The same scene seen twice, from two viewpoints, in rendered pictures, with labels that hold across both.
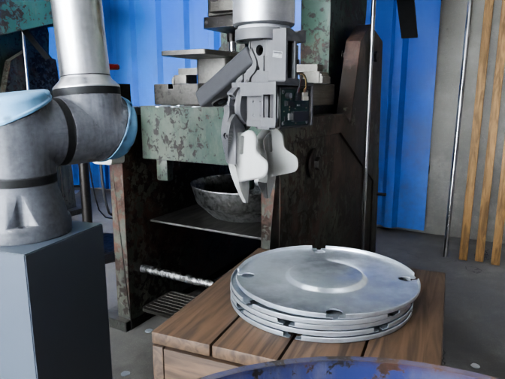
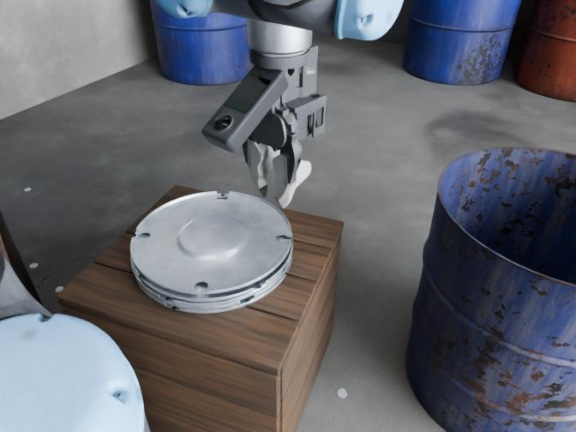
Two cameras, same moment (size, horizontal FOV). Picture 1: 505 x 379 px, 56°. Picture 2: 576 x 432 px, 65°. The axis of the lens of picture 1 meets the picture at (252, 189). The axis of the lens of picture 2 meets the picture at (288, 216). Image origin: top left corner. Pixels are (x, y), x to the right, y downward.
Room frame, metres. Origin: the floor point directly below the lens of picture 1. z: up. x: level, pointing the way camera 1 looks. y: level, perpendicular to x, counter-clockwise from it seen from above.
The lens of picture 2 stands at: (0.62, 0.54, 0.91)
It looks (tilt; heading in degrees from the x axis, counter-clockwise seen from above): 36 degrees down; 267
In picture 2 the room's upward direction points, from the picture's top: 1 degrees clockwise
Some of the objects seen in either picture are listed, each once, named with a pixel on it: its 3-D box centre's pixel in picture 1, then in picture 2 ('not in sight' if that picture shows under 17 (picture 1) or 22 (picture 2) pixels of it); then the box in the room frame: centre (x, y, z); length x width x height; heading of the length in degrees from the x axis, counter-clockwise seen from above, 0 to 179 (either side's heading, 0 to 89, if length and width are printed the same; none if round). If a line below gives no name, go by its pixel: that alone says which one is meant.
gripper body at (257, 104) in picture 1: (268, 81); (284, 96); (0.60, -0.02, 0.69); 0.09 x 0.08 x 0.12; 45
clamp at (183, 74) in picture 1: (198, 68); not in sight; (1.51, 0.17, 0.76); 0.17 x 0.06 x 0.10; 61
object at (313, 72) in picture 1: (297, 64); not in sight; (1.35, -0.13, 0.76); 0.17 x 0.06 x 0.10; 61
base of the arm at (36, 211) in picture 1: (21, 203); not in sight; (0.76, 0.38, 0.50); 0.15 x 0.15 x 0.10
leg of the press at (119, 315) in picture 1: (201, 159); not in sight; (1.68, 0.19, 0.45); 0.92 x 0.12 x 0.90; 151
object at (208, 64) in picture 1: (212, 77); not in sight; (1.28, 0.11, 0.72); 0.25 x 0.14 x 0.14; 151
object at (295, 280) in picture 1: (325, 275); (213, 236); (0.72, -0.12, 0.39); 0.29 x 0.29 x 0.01
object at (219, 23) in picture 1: (246, 28); not in sight; (1.43, 0.02, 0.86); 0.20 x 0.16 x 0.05; 61
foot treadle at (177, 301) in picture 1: (222, 280); not in sight; (1.31, 0.09, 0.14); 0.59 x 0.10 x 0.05; 151
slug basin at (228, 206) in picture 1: (246, 198); not in sight; (1.43, 0.02, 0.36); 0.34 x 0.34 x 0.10
